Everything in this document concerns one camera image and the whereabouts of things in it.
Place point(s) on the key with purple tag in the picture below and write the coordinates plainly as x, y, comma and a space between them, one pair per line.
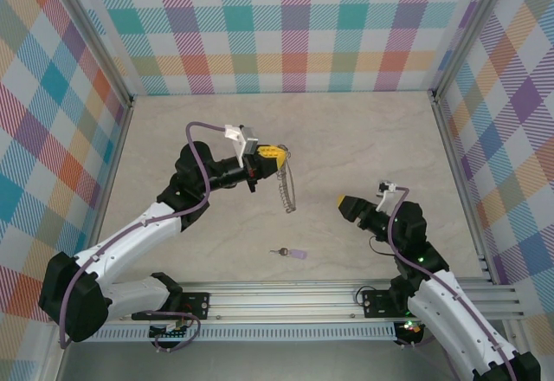
298, 253

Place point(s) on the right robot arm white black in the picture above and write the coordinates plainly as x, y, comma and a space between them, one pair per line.
454, 311

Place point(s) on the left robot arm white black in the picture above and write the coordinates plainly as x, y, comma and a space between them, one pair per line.
73, 307

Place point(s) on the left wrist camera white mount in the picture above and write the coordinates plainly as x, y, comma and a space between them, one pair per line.
250, 140

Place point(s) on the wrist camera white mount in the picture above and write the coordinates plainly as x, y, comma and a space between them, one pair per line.
385, 199
250, 140

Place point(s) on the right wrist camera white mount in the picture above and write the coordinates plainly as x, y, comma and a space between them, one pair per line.
385, 199

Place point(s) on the aluminium side rail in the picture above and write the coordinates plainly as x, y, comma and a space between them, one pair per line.
114, 160
454, 160

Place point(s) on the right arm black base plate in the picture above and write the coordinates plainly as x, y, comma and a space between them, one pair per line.
376, 305

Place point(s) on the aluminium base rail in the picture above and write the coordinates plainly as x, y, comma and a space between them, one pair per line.
281, 298

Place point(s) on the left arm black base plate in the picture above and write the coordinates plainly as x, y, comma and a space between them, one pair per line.
200, 305

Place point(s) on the aluminium corner post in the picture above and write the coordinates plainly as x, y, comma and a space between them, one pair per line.
469, 30
97, 30

